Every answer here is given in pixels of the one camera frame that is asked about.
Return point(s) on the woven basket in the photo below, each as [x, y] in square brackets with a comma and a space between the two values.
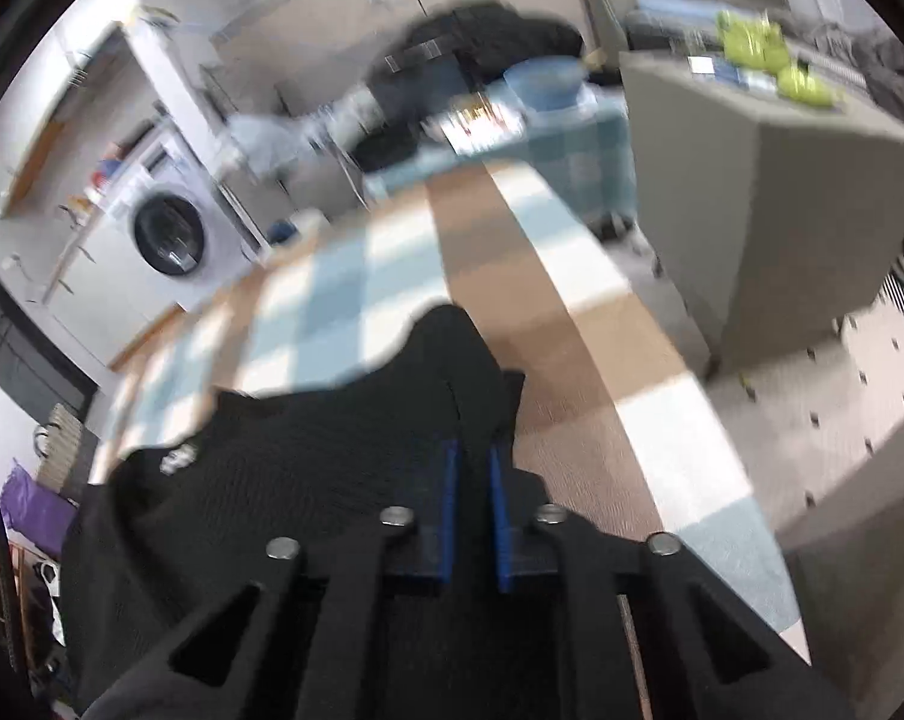
[62, 450]

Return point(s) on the white washing machine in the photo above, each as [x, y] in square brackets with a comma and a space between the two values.
[167, 232]

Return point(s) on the grey cabinet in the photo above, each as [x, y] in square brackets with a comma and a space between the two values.
[759, 202]

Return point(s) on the grey blanket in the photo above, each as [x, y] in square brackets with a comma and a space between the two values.
[887, 75]

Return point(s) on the small green plush toy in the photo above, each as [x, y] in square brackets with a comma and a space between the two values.
[808, 86]

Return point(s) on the beige sofa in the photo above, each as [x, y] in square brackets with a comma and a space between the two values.
[309, 37]

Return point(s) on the grey clothes pile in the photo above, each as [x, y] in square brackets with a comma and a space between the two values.
[272, 135]

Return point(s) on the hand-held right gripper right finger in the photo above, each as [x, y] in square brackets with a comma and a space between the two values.
[501, 532]

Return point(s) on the black plastic tray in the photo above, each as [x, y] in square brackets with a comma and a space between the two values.
[388, 154]

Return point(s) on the blue pillow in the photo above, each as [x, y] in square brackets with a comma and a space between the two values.
[681, 6]

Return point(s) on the beige box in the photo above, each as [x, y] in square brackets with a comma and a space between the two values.
[865, 615]

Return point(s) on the checked tablecloth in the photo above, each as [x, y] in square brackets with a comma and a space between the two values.
[587, 352]

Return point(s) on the patterned beige rug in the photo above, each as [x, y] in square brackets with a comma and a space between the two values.
[820, 405]

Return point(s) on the black jacket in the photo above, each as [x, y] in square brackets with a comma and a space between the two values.
[497, 30]

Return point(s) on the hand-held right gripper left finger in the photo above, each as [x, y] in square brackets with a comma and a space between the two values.
[450, 525]

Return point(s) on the purple bag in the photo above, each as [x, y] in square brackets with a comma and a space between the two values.
[35, 506]

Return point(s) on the black framed door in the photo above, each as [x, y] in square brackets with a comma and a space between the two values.
[24, 345]

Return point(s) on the food plate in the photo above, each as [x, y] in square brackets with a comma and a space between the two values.
[482, 124]

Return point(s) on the blue bowl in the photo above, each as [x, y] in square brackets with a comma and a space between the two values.
[542, 82]

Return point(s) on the black knitted sweater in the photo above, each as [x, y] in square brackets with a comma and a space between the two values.
[272, 465]

